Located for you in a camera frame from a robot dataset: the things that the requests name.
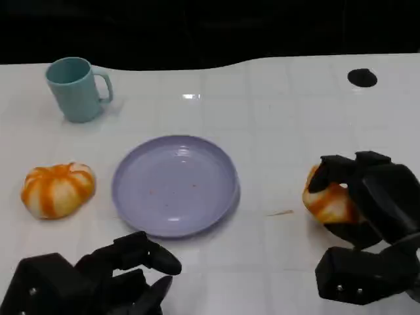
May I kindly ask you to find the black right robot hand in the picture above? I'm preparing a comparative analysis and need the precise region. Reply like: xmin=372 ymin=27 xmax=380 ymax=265
xmin=305 ymin=150 xmax=420 ymax=253

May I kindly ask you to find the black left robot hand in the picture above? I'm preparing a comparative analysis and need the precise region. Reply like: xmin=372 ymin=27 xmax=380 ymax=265
xmin=74 ymin=230 xmax=182 ymax=315

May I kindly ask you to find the orange and white bread roll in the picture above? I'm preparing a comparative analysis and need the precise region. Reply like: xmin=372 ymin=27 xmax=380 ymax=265
xmin=21 ymin=161 xmax=97 ymax=220
xmin=301 ymin=165 xmax=366 ymax=226

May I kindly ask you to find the lilac plate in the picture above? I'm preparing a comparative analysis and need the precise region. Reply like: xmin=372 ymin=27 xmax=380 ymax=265
xmin=112 ymin=135 xmax=242 ymax=240

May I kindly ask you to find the black round table grommet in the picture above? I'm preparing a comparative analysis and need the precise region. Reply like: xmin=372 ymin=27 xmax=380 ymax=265
xmin=346 ymin=68 xmax=378 ymax=88

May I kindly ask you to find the pale green mug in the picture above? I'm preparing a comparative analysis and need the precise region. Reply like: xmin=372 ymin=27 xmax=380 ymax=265
xmin=45 ymin=56 xmax=114 ymax=124

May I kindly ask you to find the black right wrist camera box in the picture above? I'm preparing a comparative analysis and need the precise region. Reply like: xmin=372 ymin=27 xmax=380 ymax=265
xmin=314 ymin=233 xmax=420 ymax=306

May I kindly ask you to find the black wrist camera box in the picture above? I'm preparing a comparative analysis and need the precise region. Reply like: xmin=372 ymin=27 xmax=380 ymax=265
xmin=5 ymin=252 xmax=87 ymax=315
xmin=314 ymin=233 xmax=420 ymax=306

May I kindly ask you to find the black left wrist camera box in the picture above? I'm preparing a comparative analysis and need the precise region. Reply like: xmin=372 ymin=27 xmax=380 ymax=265
xmin=5 ymin=252 xmax=87 ymax=315

